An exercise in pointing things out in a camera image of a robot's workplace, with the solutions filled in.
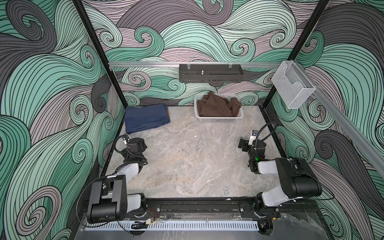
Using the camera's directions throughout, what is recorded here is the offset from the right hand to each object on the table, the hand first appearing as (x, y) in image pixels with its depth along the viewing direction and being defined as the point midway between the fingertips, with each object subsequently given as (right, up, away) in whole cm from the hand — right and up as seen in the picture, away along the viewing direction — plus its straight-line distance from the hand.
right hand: (248, 138), depth 93 cm
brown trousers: (-20, +22, +18) cm, 35 cm away
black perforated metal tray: (-24, +42, +2) cm, 48 cm away
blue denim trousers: (-75, +13, +18) cm, 78 cm away
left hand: (-72, -2, -4) cm, 73 cm away
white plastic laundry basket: (-17, +12, +11) cm, 23 cm away
